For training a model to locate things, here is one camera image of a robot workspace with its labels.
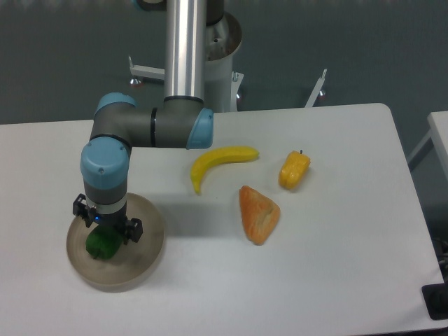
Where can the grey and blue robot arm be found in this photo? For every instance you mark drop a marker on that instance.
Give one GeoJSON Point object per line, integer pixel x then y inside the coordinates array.
{"type": "Point", "coordinates": [119, 125]}

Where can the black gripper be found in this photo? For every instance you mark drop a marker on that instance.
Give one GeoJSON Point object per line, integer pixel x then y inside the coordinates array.
{"type": "Point", "coordinates": [130, 229]}

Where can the black box at table edge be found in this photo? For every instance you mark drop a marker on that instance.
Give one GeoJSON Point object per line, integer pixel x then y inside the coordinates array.
{"type": "Point", "coordinates": [435, 297]}

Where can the white side table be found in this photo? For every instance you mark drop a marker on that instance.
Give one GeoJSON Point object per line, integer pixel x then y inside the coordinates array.
{"type": "Point", "coordinates": [435, 138]}

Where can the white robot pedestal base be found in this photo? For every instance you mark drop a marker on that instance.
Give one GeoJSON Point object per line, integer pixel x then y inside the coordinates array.
{"type": "Point", "coordinates": [222, 83]}

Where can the yellow toy banana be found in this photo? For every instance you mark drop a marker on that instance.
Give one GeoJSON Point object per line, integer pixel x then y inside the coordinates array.
{"type": "Point", "coordinates": [216, 157]}

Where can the orange toy bread wedge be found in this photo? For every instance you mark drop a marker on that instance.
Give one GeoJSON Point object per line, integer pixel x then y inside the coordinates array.
{"type": "Point", "coordinates": [259, 215]}

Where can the green toy bell pepper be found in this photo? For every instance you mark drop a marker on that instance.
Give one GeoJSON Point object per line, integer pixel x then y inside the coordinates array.
{"type": "Point", "coordinates": [103, 242]}

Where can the yellow toy bell pepper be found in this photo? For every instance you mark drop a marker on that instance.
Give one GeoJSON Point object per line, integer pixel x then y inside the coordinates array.
{"type": "Point", "coordinates": [293, 169]}

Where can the beige round plate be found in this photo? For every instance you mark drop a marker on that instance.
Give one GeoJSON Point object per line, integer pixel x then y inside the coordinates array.
{"type": "Point", "coordinates": [132, 263]}

